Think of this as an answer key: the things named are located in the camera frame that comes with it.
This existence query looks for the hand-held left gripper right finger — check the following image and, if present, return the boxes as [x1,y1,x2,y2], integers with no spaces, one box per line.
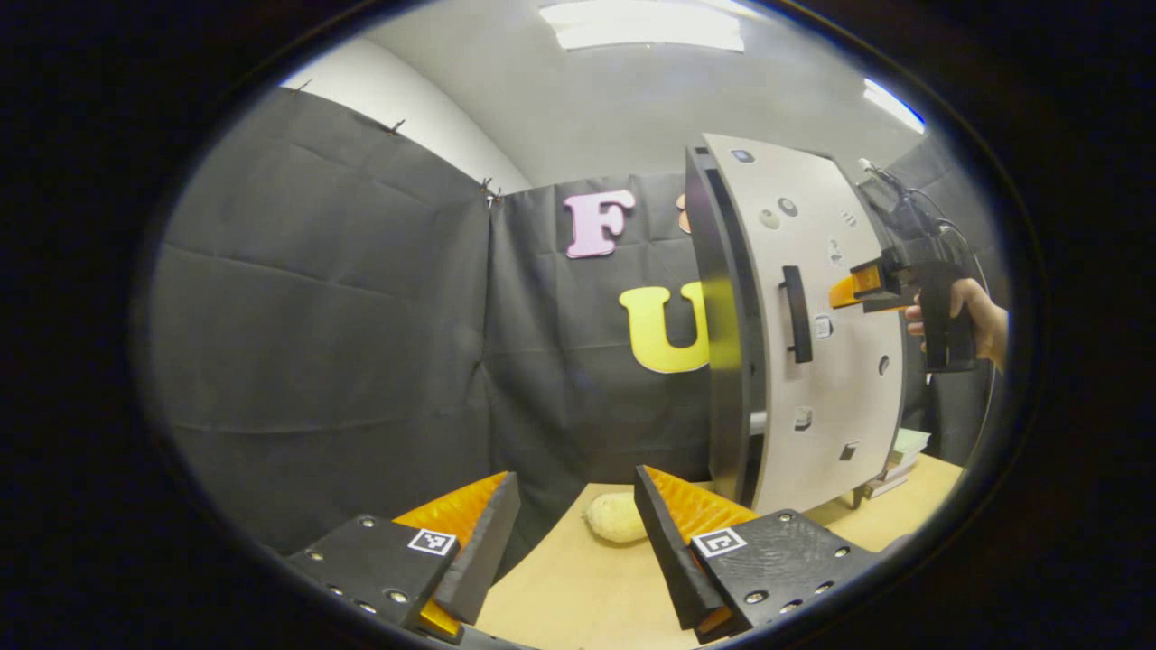
[632,464,881,645]

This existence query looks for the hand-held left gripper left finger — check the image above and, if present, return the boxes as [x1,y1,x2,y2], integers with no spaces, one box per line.
[284,471,523,645]

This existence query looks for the white cabinet door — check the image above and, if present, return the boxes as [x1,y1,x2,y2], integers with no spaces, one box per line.
[700,133,908,516]

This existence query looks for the yellow lumpy toy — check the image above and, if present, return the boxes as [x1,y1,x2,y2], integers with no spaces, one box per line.
[584,492,650,545]

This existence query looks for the small ceiling light panel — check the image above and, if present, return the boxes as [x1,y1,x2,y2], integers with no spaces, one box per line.
[862,78,928,135]

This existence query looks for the black backdrop cloth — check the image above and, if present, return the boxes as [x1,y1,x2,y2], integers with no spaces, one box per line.
[149,86,1008,579]

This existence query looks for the black cable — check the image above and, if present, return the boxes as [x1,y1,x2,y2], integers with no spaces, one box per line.
[856,159,994,299]

